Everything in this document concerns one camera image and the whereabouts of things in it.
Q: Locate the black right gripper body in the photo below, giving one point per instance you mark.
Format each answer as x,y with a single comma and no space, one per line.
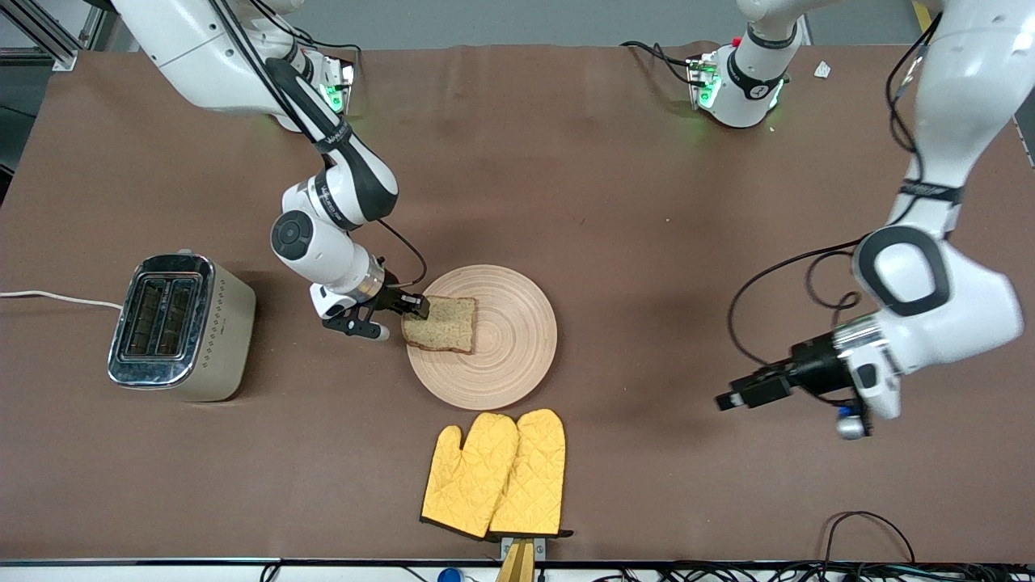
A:
394,298

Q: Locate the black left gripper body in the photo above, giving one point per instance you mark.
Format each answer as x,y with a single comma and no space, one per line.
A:
811,364

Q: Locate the brown bread slice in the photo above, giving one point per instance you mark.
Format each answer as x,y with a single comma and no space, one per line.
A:
445,325

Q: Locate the round wooden plate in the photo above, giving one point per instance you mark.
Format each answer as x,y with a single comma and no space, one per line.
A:
509,339

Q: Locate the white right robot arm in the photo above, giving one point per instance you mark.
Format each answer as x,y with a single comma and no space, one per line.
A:
202,48

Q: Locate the beige chrome two-slot toaster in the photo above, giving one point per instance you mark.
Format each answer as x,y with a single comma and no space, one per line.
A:
218,339

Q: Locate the green lit base connector plate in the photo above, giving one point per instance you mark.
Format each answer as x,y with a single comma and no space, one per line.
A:
703,81
338,85

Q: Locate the yellow quilted oven mitt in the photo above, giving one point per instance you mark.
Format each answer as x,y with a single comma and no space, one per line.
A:
469,477
534,477

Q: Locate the brown table cover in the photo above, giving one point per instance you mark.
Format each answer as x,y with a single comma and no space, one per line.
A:
606,202

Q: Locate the blue round object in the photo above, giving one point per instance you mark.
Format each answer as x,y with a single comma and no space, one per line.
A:
449,576

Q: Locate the wooden stick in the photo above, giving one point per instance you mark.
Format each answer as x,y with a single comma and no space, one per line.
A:
516,566

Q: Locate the white paper scrap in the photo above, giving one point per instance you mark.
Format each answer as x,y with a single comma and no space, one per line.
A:
822,69

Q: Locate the grey metal bracket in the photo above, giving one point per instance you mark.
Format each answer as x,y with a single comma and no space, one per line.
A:
539,550

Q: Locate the aluminium frame profile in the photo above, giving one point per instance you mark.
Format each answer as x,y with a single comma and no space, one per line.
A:
65,58

